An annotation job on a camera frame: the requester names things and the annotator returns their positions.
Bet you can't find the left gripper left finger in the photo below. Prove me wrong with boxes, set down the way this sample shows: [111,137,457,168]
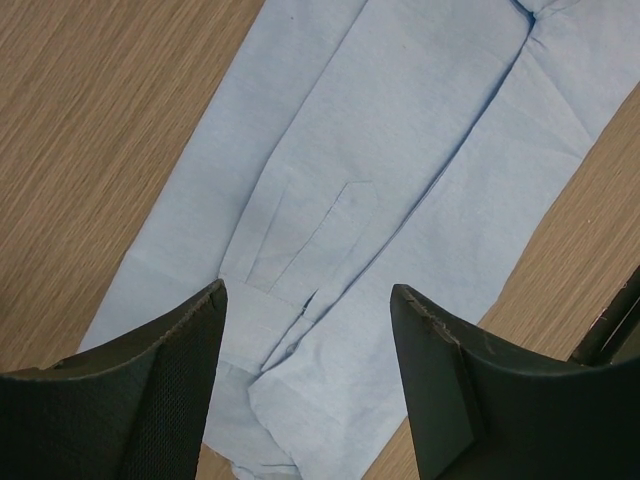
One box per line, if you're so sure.
[1,280,228,479]

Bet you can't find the light blue long sleeve shirt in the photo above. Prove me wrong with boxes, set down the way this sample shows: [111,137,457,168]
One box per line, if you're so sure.
[81,0,639,479]

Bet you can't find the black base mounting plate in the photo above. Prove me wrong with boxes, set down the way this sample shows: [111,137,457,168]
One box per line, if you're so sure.
[570,268,639,366]

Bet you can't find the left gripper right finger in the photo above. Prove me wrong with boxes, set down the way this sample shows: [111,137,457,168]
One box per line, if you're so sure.
[390,285,639,479]

